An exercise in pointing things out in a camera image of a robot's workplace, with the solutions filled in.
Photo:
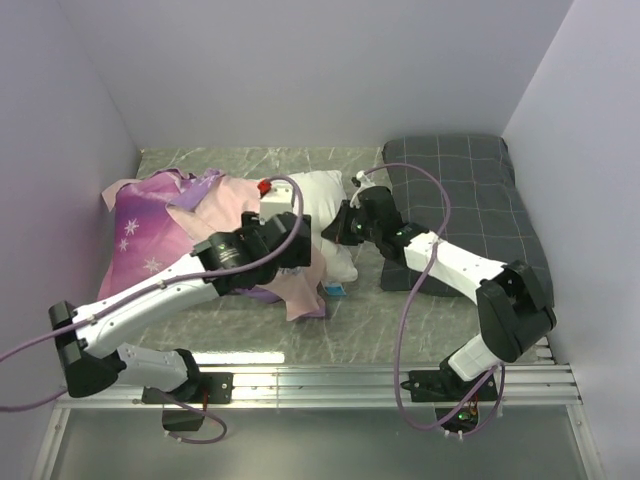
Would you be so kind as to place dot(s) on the purple printed pillowcase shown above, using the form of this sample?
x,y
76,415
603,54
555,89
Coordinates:
x,y
159,219

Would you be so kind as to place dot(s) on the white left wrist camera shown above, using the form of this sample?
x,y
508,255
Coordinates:
x,y
276,197

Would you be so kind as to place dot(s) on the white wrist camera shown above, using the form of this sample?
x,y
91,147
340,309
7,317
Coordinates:
x,y
361,182
276,197

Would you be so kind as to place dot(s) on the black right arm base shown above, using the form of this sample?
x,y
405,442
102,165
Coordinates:
x,y
437,386

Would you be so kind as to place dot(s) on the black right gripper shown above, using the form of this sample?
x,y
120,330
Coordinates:
x,y
338,230

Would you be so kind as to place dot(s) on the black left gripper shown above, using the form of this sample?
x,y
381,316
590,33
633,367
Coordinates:
x,y
250,223

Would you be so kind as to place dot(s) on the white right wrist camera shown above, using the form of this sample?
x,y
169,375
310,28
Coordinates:
x,y
361,182

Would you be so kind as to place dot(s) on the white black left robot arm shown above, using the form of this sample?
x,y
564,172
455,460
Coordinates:
x,y
93,342

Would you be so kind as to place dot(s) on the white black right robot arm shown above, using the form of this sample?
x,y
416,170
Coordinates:
x,y
514,312

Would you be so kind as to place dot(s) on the grey plaid pillow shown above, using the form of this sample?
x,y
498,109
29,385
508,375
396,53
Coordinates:
x,y
488,216

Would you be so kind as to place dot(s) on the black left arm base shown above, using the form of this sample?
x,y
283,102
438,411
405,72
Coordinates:
x,y
214,389

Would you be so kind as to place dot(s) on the aluminium mounting rail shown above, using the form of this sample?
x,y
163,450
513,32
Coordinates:
x,y
344,386

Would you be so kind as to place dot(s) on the white pillow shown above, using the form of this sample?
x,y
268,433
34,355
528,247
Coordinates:
x,y
323,194

